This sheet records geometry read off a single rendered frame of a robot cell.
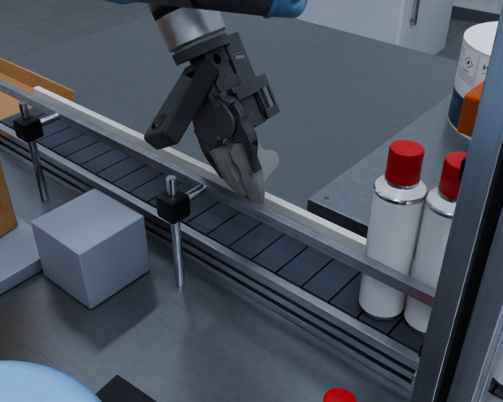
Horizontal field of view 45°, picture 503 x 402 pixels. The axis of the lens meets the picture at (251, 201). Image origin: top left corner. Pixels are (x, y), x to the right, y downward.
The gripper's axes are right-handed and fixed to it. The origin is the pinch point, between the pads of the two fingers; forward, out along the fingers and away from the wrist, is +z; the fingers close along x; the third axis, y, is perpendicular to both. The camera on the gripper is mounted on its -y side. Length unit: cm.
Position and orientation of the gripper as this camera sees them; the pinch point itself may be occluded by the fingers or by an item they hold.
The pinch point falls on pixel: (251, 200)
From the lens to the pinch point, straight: 76.9
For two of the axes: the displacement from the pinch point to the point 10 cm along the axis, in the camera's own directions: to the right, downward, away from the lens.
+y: 6.5, -4.3, 6.3
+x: -6.6, 0.9, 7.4
